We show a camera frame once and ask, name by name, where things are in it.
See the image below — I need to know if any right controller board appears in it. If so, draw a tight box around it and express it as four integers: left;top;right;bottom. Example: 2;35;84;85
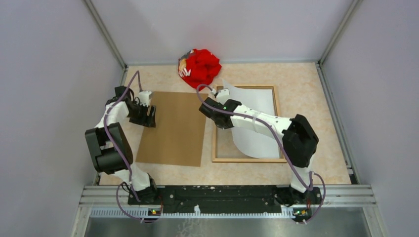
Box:
293;208;312;219

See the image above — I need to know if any aluminium rail front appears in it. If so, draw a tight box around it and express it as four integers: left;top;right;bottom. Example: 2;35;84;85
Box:
79;185;377;219

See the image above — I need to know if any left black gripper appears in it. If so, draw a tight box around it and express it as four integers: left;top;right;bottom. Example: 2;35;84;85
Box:
126;100;156;127

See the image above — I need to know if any controller board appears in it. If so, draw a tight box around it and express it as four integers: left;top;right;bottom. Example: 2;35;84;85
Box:
148;208;162;216
293;208;312;219

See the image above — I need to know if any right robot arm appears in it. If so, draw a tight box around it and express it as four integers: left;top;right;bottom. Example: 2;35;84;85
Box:
199;98;319;203

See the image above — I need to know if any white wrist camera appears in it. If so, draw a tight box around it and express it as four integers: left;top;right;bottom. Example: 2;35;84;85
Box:
138;90;153;107
215;88;230;104

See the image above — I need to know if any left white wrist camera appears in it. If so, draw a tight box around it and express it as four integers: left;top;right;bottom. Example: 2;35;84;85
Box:
138;90;153;107

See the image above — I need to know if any red crumpled cloth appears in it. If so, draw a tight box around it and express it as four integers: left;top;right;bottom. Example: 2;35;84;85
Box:
177;48;222;89

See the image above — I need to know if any wooden picture frame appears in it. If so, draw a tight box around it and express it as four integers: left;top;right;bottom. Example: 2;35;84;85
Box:
212;84;287;163

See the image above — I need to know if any brown backing board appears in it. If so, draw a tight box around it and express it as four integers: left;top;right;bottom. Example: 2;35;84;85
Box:
136;91;206;167

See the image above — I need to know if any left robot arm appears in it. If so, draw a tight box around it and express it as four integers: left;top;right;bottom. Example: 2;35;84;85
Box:
84;86;159;204

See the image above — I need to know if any left controller board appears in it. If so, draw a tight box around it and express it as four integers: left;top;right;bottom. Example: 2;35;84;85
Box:
148;208;162;216

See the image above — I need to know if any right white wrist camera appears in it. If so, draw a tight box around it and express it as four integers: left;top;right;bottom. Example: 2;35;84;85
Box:
215;88;230;104

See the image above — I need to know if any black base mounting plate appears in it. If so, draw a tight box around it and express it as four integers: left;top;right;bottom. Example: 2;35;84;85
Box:
128;185;322;214

